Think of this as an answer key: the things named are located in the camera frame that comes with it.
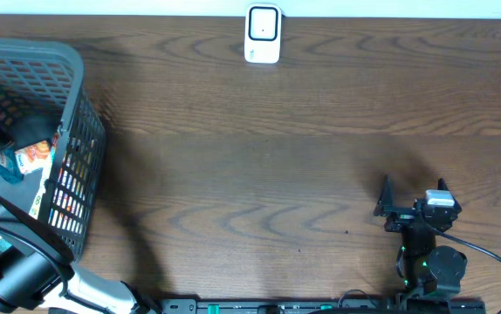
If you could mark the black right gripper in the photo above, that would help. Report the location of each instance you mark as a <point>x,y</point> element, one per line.
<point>401,216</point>

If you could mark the orange tissue pack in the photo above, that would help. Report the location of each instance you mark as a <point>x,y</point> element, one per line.
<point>33,157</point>

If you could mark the yellow chips bag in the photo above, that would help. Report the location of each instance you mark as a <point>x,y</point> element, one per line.
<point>46,171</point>

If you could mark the teal mouthwash bottle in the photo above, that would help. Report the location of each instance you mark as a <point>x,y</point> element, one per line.
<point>9,170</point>

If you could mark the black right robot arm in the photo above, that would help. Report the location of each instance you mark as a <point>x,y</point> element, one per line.
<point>430,271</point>

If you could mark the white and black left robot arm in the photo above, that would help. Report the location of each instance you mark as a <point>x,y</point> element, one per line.
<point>37,270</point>

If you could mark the white barcode scanner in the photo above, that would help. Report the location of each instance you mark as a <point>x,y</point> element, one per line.
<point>262,36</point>

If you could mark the grey plastic shopping basket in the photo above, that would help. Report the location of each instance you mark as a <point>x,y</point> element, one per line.
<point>42,93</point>

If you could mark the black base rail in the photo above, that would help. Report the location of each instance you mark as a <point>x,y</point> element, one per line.
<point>348,305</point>

